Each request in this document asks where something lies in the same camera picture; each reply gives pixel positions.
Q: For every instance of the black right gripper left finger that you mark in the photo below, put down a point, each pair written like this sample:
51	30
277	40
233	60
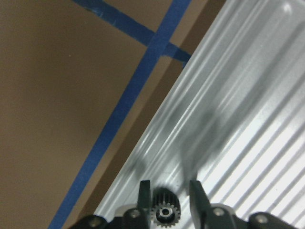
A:
144	203

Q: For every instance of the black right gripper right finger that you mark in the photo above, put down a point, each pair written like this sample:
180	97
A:
199	204

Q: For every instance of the silver ribbed metal tray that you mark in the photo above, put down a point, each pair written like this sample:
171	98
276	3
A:
234	119

